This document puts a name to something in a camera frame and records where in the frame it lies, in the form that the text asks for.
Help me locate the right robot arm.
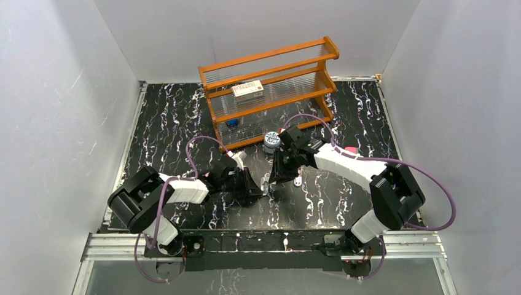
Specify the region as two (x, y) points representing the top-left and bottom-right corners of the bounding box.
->
(265, 126), (426, 256)

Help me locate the white red staple box on shelf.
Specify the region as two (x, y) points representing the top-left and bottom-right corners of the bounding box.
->
(231, 80), (264, 102)

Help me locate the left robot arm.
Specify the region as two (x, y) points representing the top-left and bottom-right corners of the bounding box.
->
(108, 156), (263, 256)

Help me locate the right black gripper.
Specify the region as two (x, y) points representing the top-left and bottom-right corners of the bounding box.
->
(268, 147), (301, 184)

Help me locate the white stapler part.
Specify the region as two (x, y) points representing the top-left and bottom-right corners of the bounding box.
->
(260, 173), (271, 196)

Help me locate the round patterned tape roll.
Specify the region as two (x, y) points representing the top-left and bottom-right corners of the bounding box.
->
(263, 131), (281, 154)

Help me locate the black base bar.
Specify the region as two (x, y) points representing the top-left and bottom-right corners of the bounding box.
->
(179, 229), (386, 273)

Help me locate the aluminium rail frame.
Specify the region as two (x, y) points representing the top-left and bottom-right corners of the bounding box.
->
(72, 230), (457, 294)

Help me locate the pink tape measure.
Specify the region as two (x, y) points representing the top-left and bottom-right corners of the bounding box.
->
(345, 146), (359, 154)

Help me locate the orange wooden shelf rack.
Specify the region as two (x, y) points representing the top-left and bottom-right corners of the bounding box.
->
(198, 36), (340, 149)

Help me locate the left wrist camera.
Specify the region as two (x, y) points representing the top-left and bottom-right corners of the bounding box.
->
(226, 151), (247, 170)

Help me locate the small blue object on shelf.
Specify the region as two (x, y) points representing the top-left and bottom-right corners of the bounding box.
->
(225, 119), (239, 127)

